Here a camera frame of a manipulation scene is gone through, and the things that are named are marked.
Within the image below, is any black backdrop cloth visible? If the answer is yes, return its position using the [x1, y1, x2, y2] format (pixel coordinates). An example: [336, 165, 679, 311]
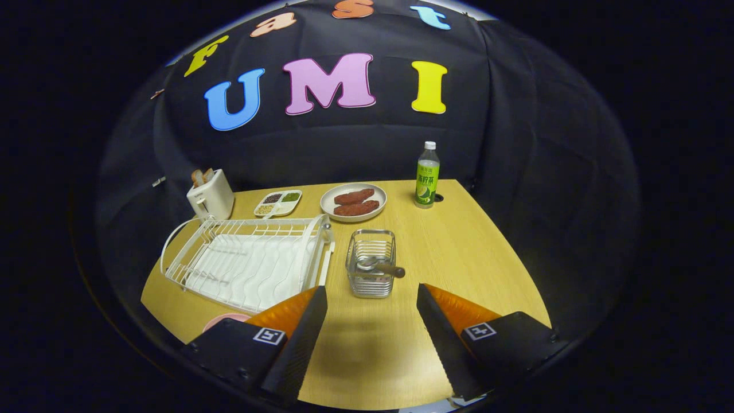
[95, 0, 642, 368]

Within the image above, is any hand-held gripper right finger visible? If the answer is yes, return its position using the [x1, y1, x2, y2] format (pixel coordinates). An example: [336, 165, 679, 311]
[416, 283, 569, 402]

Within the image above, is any brown meat piece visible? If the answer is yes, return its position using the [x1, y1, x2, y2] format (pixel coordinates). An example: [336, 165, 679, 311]
[334, 188, 375, 205]
[334, 200, 380, 217]

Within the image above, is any metal spoon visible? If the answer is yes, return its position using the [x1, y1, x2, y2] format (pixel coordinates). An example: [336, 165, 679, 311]
[357, 256, 406, 279]

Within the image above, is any white wire dish rack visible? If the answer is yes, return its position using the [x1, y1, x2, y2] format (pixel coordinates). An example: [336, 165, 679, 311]
[160, 214, 336, 314]

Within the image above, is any white sectioned snack tray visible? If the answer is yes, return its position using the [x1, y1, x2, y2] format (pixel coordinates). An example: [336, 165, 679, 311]
[254, 190, 303, 218]

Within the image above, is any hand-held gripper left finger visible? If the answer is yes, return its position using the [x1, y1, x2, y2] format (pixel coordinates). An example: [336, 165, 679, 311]
[182, 286, 329, 408]

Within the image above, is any white plate with meat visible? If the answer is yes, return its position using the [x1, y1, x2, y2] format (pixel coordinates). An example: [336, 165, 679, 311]
[320, 182, 388, 223]

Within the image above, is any white toaster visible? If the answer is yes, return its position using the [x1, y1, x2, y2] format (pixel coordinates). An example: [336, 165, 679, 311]
[186, 169, 235, 220]

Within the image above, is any metal wire basket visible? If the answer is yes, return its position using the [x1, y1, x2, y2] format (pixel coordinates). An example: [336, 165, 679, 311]
[345, 229, 397, 299]

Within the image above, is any pink plate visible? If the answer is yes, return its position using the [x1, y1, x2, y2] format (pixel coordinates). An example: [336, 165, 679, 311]
[202, 313, 252, 333]

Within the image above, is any green tea bottle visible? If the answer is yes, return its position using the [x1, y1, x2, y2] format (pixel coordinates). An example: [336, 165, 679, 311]
[415, 141, 440, 209]

